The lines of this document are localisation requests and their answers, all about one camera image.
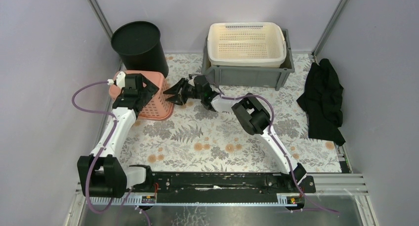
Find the large black cylindrical container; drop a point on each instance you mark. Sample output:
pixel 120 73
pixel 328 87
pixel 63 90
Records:
pixel 139 47

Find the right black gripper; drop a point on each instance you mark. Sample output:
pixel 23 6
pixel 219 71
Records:
pixel 176 89

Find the cream perforated plastic basket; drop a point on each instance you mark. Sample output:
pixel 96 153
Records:
pixel 248 44

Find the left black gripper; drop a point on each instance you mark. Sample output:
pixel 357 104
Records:
pixel 144 90

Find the grey plastic storage bin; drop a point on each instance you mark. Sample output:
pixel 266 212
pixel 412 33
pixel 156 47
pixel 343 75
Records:
pixel 270 77

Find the aluminium frame rail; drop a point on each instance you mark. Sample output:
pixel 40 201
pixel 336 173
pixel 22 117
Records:
pixel 326 184

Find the black crumpled cloth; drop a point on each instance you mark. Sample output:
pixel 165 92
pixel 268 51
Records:
pixel 322 102

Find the pink perforated plastic basket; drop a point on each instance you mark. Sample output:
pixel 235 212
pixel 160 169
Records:
pixel 158 109

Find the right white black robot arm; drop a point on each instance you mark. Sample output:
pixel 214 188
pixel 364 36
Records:
pixel 254 113

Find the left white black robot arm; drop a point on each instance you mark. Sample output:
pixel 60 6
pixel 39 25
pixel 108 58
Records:
pixel 101 173

